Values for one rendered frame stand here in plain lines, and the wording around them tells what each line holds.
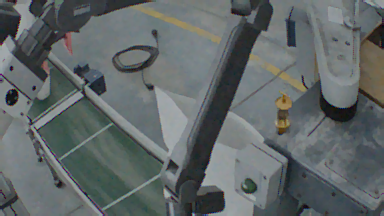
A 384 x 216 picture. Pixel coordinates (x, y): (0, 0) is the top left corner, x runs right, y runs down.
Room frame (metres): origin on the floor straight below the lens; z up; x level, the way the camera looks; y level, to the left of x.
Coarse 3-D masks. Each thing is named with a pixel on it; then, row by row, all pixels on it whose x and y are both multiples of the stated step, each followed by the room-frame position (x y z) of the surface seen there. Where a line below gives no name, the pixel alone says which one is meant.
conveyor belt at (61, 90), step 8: (48, 64) 2.41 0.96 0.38; (56, 72) 2.27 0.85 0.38; (56, 80) 2.18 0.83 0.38; (64, 80) 2.16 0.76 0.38; (56, 88) 2.09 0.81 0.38; (64, 88) 2.07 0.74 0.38; (72, 88) 2.05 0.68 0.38; (48, 96) 2.02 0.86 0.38; (56, 96) 2.00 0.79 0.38; (64, 96) 1.99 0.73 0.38; (32, 104) 1.97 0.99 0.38; (40, 104) 1.95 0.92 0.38; (48, 104) 1.94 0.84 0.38; (56, 104) 1.93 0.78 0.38; (72, 104) 1.96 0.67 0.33; (32, 112) 1.88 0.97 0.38; (40, 112) 1.87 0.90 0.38; (48, 112) 1.87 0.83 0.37; (32, 120) 1.81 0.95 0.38; (40, 128) 1.79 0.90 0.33
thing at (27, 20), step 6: (18, 0) 2.35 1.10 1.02; (24, 0) 2.25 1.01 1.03; (30, 0) 2.17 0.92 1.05; (18, 6) 2.05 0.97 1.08; (24, 6) 2.01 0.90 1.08; (24, 12) 2.01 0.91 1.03; (24, 18) 2.01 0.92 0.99; (30, 18) 2.00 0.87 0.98; (24, 24) 2.01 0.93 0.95; (30, 24) 2.00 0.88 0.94; (18, 30) 2.09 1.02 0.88; (18, 36) 2.09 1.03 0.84; (48, 78) 2.08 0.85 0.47; (48, 84) 2.06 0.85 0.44; (42, 90) 2.02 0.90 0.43; (48, 90) 2.04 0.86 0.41; (36, 96) 2.00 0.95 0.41; (42, 96) 2.00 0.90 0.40
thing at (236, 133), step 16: (160, 96) 1.03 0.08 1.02; (176, 96) 1.00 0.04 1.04; (160, 112) 1.04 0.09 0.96; (176, 112) 0.96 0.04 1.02; (176, 128) 0.97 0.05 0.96; (224, 128) 0.92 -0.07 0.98; (240, 128) 0.88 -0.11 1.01; (224, 144) 0.92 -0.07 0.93; (240, 144) 0.88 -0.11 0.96; (224, 160) 0.79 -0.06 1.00; (208, 176) 0.84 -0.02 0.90; (224, 176) 0.79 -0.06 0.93; (224, 192) 0.79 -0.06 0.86; (240, 208) 0.74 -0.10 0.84
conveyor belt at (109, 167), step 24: (72, 120) 1.76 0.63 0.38; (96, 120) 1.74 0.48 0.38; (48, 144) 1.59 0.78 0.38; (72, 144) 1.57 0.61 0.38; (96, 144) 1.56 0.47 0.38; (120, 144) 1.55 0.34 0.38; (72, 168) 1.40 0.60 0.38; (96, 168) 1.40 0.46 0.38; (120, 168) 1.40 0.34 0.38; (144, 168) 1.39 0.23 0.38; (96, 192) 1.24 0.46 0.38; (120, 192) 1.24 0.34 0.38; (144, 192) 1.24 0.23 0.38
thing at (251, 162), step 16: (256, 144) 0.49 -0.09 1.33; (240, 160) 0.47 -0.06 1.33; (256, 160) 0.46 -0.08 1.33; (272, 160) 0.45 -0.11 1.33; (240, 176) 0.47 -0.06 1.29; (256, 176) 0.44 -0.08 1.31; (272, 176) 0.42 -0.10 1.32; (240, 192) 0.47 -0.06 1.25; (256, 192) 0.44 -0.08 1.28; (272, 192) 0.43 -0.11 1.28
